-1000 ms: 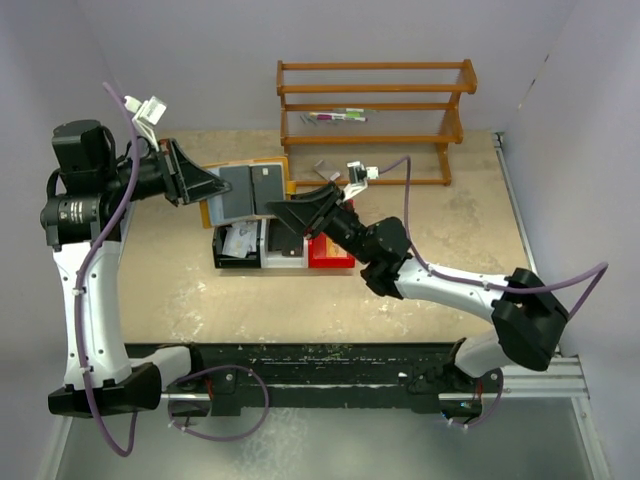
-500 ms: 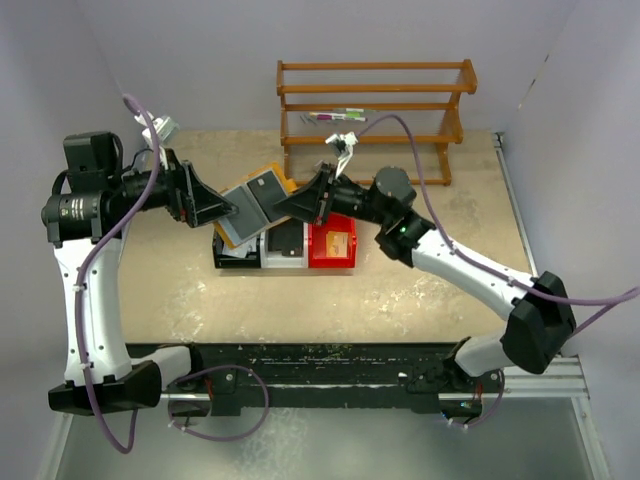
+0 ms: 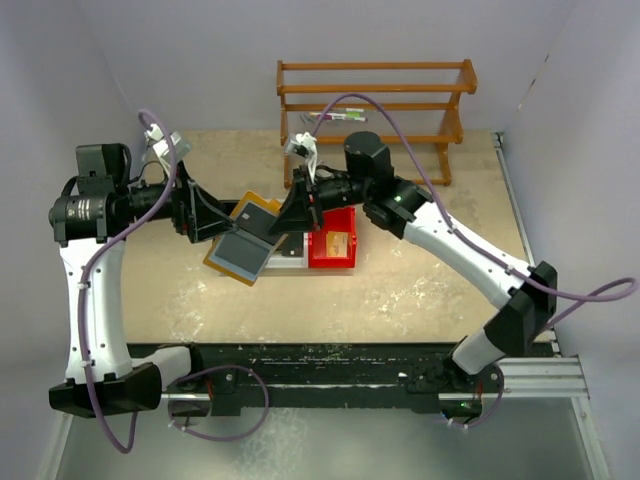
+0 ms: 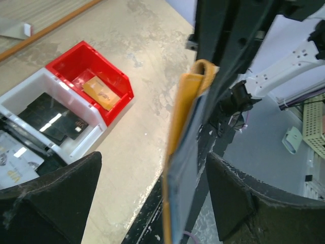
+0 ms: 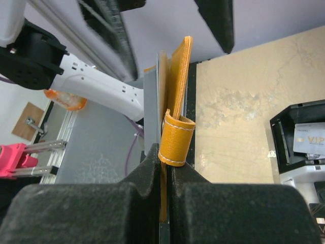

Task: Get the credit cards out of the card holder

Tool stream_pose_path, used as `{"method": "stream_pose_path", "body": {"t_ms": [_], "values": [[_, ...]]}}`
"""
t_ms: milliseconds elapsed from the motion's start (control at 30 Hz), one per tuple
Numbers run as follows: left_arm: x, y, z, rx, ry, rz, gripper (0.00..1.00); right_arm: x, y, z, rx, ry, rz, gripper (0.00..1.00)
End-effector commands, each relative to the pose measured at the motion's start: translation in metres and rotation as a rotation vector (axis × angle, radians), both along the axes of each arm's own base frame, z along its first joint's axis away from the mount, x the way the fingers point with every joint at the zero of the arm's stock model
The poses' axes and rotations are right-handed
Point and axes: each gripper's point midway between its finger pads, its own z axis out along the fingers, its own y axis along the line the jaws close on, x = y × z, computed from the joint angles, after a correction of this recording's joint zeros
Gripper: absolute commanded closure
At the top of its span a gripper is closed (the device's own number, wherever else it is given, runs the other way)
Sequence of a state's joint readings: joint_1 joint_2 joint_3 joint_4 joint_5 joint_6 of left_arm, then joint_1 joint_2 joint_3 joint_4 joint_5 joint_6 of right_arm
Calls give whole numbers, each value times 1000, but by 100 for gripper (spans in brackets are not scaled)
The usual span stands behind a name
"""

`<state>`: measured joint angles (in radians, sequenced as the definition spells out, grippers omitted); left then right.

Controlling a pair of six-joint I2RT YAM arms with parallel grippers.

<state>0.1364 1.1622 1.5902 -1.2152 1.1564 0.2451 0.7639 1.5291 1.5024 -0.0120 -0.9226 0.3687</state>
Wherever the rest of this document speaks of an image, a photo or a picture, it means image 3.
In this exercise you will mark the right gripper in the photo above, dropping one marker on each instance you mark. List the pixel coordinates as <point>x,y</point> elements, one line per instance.
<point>298,212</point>

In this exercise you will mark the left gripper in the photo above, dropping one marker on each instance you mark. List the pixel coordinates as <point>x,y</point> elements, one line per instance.
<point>194,212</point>

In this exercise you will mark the black card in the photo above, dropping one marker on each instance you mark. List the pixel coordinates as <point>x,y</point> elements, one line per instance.
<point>257,221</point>

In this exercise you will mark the orange leather card holder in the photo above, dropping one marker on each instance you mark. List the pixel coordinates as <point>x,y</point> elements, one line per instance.
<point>239,254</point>

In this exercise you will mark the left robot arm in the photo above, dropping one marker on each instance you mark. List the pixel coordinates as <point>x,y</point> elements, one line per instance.
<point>89,219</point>

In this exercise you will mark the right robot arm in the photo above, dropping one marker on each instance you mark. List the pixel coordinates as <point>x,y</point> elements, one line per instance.
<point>521,293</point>

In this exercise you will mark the black cards in bin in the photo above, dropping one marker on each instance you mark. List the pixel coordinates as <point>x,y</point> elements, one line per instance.
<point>293,245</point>

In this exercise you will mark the orange card in bin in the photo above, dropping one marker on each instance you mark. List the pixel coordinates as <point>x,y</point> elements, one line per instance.
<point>337,244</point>

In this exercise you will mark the red plastic bin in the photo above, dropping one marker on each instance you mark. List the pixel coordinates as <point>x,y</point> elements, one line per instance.
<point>339,220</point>

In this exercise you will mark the white plastic bin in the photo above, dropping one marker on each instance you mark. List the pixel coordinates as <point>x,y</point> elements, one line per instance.
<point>277,261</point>

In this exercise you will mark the markers on shelf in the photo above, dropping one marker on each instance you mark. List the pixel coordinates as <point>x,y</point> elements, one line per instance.
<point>340,115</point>

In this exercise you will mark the wooden shelf rack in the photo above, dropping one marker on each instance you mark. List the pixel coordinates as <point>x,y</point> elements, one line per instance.
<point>423,96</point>

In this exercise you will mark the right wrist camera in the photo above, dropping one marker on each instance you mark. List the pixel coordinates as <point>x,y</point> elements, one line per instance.
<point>304,145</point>

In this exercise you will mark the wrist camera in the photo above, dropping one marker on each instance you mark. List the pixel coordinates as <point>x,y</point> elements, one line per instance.
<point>304,145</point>
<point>157,141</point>

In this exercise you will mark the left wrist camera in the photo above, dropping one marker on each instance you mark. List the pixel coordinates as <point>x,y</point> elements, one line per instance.
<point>157,141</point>

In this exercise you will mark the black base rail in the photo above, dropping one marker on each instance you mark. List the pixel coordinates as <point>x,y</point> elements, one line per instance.
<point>411,376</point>

